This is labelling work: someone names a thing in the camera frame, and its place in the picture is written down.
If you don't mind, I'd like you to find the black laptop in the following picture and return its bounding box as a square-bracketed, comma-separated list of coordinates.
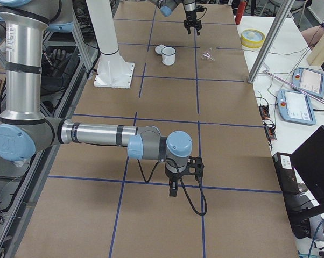
[291, 125, 324, 200]

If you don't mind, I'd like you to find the far teach pendant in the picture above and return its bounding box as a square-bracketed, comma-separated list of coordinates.
[292, 67, 324, 98]

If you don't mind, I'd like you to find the teach pendant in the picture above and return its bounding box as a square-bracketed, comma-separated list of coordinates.
[292, 67, 324, 98]
[277, 89, 316, 125]

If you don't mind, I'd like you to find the white enamel cup lid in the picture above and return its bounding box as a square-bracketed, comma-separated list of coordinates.
[154, 44, 165, 55]

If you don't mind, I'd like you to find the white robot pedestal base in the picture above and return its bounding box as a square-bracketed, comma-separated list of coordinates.
[86, 0, 135, 89]

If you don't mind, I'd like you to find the black computer box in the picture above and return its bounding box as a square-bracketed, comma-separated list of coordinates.
[273, 152, 324, 241]

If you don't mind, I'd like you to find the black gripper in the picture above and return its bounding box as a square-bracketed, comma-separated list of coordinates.
[165, 168, 189, 197]
[184, 10, 202, 35]

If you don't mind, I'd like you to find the aluminium frame post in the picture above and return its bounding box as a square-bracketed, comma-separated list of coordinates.
[248, 0, 295, 84]

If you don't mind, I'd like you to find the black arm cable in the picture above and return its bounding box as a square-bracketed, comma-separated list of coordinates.
[136, 158, 207, 216]

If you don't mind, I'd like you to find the clear plastic funnel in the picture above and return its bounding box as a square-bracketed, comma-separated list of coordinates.
[201, 48, 215, 61]

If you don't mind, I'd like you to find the yellow tape roll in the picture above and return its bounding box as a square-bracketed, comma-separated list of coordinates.
[240, 29, 265, 49]

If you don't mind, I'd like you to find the red cylinder bottle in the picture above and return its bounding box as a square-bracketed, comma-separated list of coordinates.
[235, 0, 247, 25]

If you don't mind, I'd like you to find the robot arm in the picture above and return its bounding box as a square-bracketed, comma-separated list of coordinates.
[0, 1, 192, 196]
[150, 0, 206, 36]

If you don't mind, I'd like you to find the white enamel mug blue rim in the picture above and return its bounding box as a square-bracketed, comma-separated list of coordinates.
[161, 47, 176, 66]

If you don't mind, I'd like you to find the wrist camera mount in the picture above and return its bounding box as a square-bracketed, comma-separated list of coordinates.
[183, 156, 205, 184]

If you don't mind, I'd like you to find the near teach pendant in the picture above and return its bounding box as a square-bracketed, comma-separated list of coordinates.
[277, 89, 316, 125]

